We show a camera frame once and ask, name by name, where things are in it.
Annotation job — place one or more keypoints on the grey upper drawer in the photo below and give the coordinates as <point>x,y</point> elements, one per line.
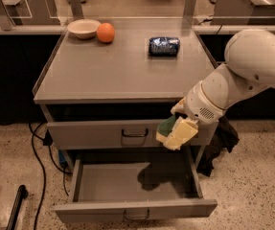
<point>89,135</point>

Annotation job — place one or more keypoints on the dark cloth behind cabinet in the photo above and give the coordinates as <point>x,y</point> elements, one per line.
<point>225,137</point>

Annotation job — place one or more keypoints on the orange fruit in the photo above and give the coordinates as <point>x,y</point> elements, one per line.
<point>105,33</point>

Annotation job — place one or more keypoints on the grey open lower drawer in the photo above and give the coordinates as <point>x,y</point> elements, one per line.
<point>145,186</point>

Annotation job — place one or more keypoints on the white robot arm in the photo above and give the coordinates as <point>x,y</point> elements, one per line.
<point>248,69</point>

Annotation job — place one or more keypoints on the blue crumpled chip bag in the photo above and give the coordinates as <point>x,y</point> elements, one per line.
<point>164,46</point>

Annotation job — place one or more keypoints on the grey metal drawer cabinet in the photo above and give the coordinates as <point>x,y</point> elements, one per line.
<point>90,81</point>

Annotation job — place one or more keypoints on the black pole on floor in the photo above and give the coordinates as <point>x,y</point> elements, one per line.
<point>21,194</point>

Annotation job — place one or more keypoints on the green and yellow sponge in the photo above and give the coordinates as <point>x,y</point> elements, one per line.
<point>166,126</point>

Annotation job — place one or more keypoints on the clear acrylic barrier panel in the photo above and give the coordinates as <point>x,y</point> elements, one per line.
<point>53,16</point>

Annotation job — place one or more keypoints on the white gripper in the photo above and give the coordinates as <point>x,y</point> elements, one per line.
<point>198,103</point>

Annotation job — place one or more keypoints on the white ceramic bowl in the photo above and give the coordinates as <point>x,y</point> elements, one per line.
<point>84,28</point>

